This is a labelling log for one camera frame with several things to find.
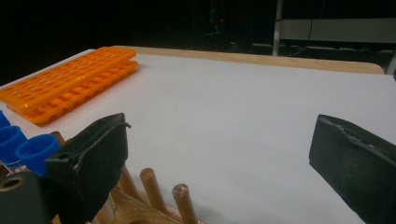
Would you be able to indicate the orange plastic test tube rack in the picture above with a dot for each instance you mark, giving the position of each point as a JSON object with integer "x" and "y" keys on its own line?
{"x": 62, "y": 81}

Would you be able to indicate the blue-capped clear test tube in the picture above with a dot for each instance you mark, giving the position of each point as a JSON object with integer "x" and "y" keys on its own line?
{"x": 2, "y": 121}
{"x": 9, "y": 141}
{"x": 35, "y": 155}

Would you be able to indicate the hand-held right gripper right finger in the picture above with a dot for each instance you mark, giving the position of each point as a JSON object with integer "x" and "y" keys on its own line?
{"x": 358, "y": 168}

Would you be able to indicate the wooden test tube rack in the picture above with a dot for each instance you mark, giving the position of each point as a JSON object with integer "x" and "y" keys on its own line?
{"x": 134, "y": 211}

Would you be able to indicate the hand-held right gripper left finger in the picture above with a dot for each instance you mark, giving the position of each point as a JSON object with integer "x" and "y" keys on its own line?
{"x": 93, "y": 161}

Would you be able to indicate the white table mat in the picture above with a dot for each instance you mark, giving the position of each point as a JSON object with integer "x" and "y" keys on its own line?
{"x": 233, "y": 118}

